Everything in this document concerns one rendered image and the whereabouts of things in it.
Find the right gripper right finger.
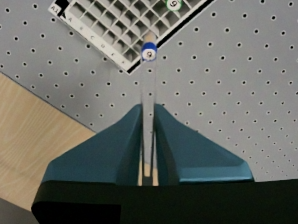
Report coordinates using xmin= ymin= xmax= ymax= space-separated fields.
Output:
xmin=155 ymin=104 xmax=255 ymax=186

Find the white grid rack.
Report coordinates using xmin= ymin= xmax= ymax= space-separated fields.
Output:
xmin=60 ymin=0 xmax=206 ymax=71

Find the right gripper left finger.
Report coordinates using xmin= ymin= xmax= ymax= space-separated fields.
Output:
xmin=40 ymin=104 xmax=141 ymax=186

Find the grey perforated plate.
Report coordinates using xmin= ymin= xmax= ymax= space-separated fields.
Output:
xmin=0 ymin=0 xmax=298 ymax=182

